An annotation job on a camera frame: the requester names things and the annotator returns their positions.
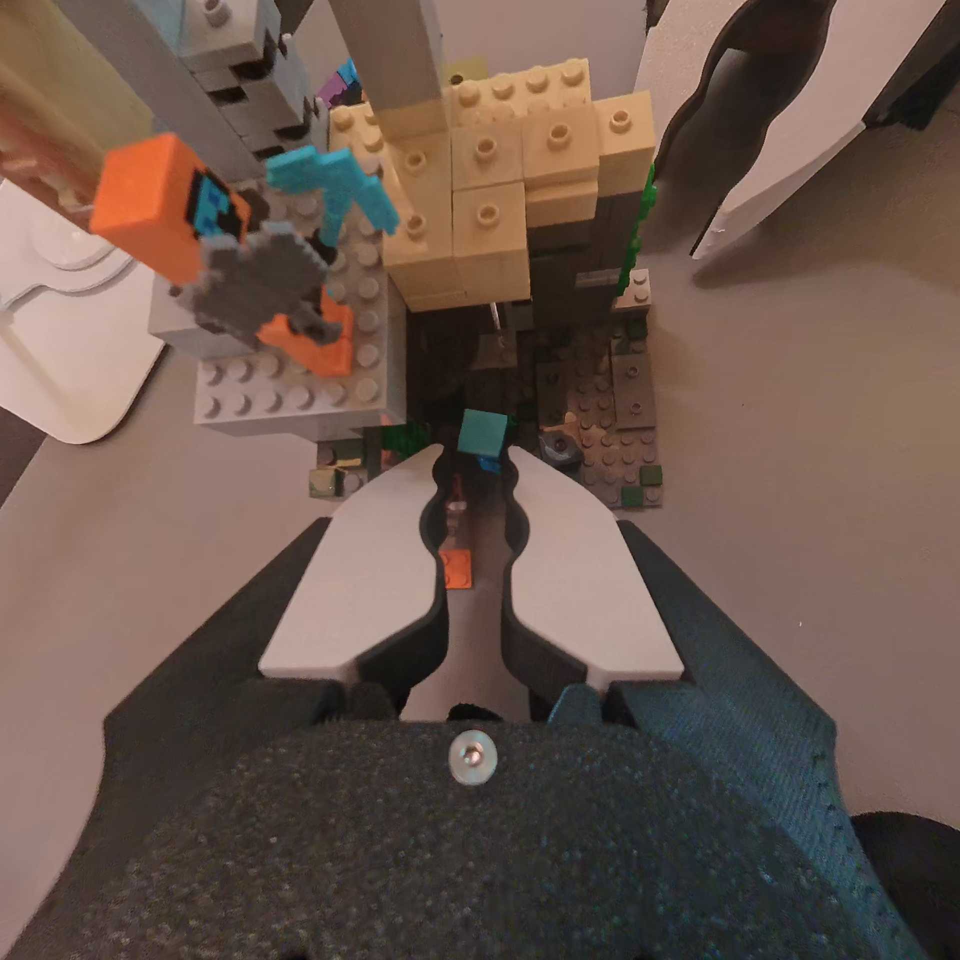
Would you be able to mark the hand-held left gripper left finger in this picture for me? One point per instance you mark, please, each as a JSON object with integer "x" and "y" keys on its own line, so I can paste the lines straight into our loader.
{"x": 352, "y": 585}

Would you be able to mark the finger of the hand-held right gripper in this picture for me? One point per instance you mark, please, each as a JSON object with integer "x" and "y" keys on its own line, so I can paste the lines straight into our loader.
{"x": 690, "y": 30}
{"x": 840, "y": 90}

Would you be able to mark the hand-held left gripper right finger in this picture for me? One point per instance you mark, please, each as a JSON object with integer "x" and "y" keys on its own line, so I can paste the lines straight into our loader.
{"x": 592, "y": 592}

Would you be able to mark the toy brick building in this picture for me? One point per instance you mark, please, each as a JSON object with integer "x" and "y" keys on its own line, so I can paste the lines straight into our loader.
{"x": 487, "y": 225}

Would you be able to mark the grey desk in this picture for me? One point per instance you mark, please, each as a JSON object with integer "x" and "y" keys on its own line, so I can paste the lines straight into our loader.
{"x": 787, "y": 450}

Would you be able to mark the white lamp base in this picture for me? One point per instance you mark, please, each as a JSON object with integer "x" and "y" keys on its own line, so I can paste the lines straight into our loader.
{"x": 67, "y": 352}

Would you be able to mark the orange toy minifigure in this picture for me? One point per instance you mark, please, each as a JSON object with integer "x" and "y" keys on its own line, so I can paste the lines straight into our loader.
{"x": 150, "y": 202}

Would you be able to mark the dark cloth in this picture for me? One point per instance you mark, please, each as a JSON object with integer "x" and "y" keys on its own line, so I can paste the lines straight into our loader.
{"x": 915, "y": 885}

